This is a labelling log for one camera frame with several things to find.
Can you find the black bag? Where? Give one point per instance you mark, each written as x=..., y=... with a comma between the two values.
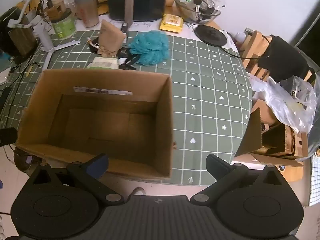
x=282, y=57

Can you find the dark monitor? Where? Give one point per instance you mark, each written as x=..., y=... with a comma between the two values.
x=311, y=40

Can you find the glass bowl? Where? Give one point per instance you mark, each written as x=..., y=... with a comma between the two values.
x=200, y=12

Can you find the white flat box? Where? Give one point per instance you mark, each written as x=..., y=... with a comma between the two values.
x=4, y=76

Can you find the black rectangular device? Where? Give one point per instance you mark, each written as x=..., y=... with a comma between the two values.
x=124, y=27

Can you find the green round tub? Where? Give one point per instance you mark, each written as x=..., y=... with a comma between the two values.
x=63, y=27

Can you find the wooden block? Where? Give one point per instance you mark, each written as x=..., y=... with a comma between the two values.
x=58, y=6

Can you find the yellow wipes pack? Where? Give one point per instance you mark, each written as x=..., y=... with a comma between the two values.
x=172, y=23

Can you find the black power adapter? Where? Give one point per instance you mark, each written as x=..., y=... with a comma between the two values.
x=4, y=96

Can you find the small cardboard box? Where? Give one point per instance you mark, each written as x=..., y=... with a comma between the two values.
x=272, y=142

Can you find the white gimbal tripod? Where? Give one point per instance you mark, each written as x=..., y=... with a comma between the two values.
x=43, y=36

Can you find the shaker bottle grey lid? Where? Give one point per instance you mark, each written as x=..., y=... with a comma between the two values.
x=86, y=7

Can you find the brown paper bag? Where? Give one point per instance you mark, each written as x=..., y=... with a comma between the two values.
x=111, y=37

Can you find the wooden chair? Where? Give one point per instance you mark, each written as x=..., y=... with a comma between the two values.
x=252, y=45

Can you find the green checked tablecloth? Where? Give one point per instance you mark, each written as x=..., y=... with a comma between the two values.
x=212, y=92

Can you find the white grid fabric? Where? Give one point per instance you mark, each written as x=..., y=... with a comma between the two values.
x=315, y=180

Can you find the dark glossy round object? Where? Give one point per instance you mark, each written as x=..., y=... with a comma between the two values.
x=26, y=160

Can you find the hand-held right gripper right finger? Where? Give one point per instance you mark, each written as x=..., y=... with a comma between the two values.
x=214, y=165

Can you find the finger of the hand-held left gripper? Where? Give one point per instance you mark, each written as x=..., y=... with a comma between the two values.
x=8, y=136

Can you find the white small bottle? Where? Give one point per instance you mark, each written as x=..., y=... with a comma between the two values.
x=240, y=37

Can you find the black kettle base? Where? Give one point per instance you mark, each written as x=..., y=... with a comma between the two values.
x=211, y=35

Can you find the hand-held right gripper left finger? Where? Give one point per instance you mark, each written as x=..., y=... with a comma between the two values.
x=99, y=164

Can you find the clear plastic bag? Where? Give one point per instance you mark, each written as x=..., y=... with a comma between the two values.
x=285, y=100

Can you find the green wet wipes pack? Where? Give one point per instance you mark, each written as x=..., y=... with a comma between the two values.
x=103, y=63

